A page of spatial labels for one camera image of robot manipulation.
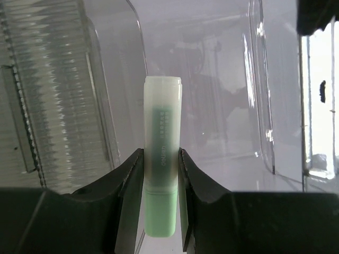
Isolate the green cap highlighter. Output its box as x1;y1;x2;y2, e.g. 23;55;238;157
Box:
144;76;182;238

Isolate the clear plastic drawer organizer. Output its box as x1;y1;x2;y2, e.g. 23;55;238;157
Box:
1;1;338;193

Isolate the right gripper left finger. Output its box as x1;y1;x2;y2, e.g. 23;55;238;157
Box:
1;149;144;253

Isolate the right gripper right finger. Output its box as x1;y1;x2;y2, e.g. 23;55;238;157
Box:
178;149;338;253

